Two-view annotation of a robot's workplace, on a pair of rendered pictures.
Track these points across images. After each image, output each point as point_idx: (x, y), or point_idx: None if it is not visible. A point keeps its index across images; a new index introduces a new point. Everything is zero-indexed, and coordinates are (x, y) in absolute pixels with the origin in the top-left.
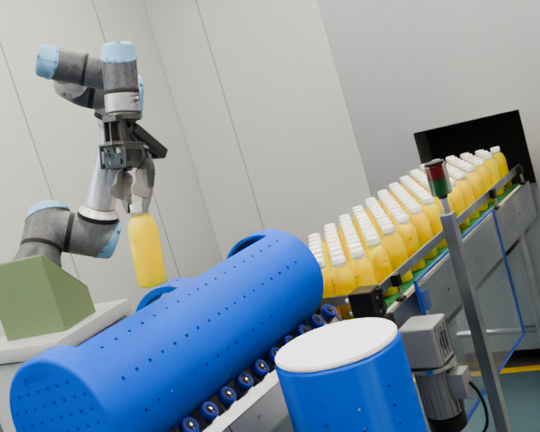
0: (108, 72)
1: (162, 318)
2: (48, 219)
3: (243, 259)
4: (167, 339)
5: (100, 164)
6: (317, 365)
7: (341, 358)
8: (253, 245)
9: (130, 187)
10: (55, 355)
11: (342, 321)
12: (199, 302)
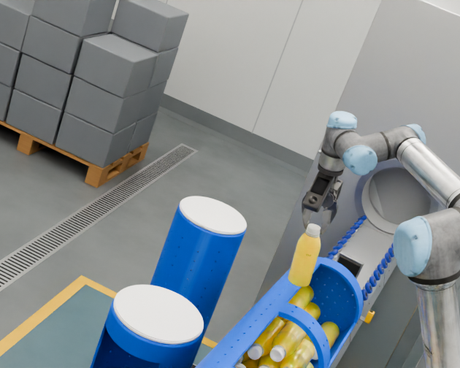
0: (342, 132)
1: (282, 285)
2: None
3: (244, 334)
4: (274, 286)
5: (339, 193)
6: (172, 291)
7: (156, 288)
8: (241, 350)
9: (323, 219)
10: (327, 259)
11: None
12: (265, 301)
